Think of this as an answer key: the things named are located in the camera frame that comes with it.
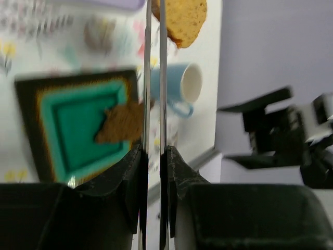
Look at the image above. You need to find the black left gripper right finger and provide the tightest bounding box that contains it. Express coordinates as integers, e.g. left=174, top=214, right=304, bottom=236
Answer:
left=161, top=146, right=332, bottom=249

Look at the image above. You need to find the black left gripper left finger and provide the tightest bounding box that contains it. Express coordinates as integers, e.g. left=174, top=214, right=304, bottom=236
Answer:
left=1, top=146, right=142, bottom=249

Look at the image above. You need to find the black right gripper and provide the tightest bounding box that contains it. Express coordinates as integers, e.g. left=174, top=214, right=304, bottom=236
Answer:
left=217, top=87, right=332, bottom=189

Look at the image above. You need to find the brown chocolate croissant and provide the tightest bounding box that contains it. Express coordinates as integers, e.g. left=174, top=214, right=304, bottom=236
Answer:
left=95, top=102, right=144, bottom=143

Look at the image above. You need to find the sliced bread loaf near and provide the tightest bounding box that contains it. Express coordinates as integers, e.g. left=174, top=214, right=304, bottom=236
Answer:
left=152, top=0, right=208, bottom=49

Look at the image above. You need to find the blue and white mug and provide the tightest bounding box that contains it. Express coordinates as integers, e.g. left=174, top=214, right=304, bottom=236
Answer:
left=166, top=63, right=202, bottom=118

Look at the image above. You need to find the green square ceramic plate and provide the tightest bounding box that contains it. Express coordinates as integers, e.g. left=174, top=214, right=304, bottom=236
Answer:
left=14, top=69, right=138, bottom=183

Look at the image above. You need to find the animal print placemat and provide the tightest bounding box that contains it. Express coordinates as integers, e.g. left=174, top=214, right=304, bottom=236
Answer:
left=1, top=1, right=145, bottom=183

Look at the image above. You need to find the lavender serving tray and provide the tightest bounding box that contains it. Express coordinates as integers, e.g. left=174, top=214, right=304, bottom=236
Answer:
left=48, top=0, right=146, bottom=11

